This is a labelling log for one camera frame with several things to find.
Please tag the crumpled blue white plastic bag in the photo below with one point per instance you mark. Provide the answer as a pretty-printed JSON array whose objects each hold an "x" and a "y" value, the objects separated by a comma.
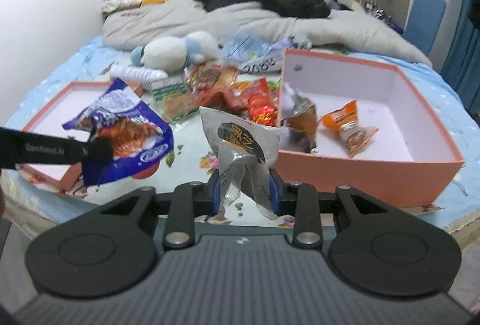
[{"x": 252, "y": 55}]

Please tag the red brown tofu snack packet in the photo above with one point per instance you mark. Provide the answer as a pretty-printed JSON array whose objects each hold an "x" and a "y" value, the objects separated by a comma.
[{"x": 211, "y": 76}]

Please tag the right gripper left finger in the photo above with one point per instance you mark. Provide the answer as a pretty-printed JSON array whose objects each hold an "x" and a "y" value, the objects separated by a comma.
[{"x": 189, "y": 201}]

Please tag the blue snack packet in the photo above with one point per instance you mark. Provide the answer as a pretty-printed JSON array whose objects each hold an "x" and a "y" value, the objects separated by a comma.
[{"x": 138, "y": 136}]

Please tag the blue chair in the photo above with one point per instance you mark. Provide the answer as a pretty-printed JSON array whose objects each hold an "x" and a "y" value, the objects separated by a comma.
[{"x": 423, "y": 23}]

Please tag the shiny red candy packet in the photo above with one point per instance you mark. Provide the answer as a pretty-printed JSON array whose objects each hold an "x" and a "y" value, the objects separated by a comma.
[{"x": 261, "y": 110}]

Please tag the grey quilt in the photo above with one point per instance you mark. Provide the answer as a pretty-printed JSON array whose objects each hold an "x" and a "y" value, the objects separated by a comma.
[{"x": 359, "y": 32}]

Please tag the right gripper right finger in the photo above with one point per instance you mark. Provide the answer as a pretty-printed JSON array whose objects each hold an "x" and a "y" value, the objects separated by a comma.
[{"x": 301, "y": 201}]

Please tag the fruit print sheet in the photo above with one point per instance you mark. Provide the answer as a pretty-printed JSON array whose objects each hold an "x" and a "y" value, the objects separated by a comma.
[{"x": 191, "y": 159}]

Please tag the pink deep box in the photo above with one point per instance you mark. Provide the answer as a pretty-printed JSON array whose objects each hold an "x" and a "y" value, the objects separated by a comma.
[{"x": 411, "y": 159}]

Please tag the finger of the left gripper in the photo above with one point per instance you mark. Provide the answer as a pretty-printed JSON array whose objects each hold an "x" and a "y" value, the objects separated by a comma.
[{"x": 19, "y": 148}]

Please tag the grey black snack packet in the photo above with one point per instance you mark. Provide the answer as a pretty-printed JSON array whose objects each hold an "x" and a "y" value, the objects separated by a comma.
[{"x": 244, "y": 150}]

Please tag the brown silver snack packet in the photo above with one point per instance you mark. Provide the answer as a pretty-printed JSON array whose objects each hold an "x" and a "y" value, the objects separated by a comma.
[{"x": 298, "y": 121}]

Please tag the white blue plush toy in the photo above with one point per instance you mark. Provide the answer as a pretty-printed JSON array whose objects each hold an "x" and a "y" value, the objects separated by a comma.
[{"x": 171, "y": 54}]

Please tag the green orange snack packet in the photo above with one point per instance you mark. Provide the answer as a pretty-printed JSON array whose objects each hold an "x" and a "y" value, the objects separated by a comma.
[{"x": 173, "y": 99}]

